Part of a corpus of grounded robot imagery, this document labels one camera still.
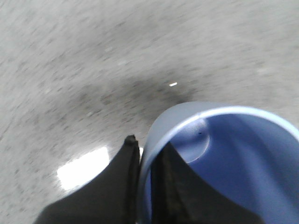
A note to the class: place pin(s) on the blue cup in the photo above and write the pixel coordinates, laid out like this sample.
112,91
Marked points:
249,155

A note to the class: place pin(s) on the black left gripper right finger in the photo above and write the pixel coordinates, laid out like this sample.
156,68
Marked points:
179,196

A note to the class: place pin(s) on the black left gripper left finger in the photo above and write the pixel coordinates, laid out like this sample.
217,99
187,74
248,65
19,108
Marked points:
109,198

